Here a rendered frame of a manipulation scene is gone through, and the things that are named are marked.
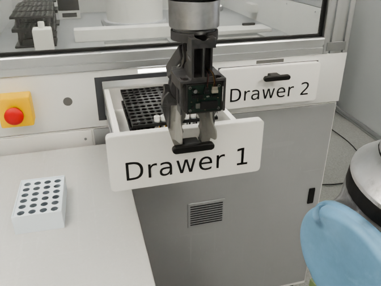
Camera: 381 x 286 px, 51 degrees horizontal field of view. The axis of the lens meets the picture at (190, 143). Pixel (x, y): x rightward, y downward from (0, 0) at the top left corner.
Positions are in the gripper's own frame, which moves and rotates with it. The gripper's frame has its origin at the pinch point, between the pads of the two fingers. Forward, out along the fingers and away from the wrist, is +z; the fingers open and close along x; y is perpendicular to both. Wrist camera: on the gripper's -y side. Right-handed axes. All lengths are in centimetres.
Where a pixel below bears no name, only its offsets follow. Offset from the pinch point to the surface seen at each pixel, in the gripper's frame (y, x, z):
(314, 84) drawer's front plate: -33, 45, 4
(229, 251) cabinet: -35, 23, 61
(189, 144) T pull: 1.7, -0.7, -0.7
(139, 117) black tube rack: -16.2, -6.7, 1.0
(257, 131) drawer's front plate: -1.2, 13.3, -0.1
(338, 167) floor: -117, 125, 91
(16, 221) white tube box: -1.1, -31.0, 11.6
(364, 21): -183, 176, 18
